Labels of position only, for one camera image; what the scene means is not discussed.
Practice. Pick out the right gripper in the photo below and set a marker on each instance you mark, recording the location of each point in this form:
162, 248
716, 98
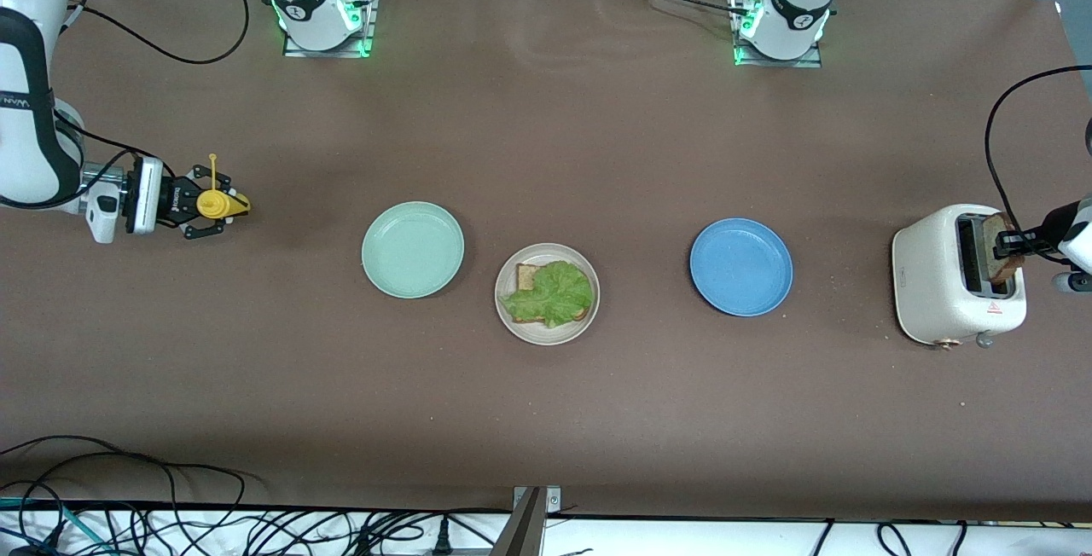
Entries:
177, 200

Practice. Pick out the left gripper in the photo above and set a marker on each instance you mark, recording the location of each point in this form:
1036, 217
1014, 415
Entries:
1056, 224

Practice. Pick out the yellow squeeze bottle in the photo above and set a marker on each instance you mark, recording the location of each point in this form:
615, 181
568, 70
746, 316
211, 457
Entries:
213, 204

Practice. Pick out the brown bread slice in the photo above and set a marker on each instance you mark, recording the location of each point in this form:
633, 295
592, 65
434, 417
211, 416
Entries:
525, 276
1000, 266

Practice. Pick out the green lettuce leaf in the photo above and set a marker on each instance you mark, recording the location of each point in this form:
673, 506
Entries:
550, 293

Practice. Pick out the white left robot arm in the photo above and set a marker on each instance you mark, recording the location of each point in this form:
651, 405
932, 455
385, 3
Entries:
798, 2

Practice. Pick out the mint green plate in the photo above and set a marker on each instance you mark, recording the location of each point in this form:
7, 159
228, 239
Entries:
413, 249

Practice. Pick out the blue plate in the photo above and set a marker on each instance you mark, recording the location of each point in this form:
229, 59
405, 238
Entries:
740, 267

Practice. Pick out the beige plate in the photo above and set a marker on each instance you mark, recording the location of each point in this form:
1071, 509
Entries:
546, 334

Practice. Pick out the white toaster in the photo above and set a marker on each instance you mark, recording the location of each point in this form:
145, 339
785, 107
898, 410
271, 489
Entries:
930, 283

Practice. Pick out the black power plug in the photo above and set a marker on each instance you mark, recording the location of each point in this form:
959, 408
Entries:
441, 541

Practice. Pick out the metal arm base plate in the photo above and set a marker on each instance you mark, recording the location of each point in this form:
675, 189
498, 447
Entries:
299, 51
806, 62

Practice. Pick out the metal corner bracket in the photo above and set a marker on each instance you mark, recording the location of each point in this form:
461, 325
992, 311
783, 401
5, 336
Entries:
553, 500

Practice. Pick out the aluminium frame profile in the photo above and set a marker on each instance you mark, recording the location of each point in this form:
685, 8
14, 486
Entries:
522, 535

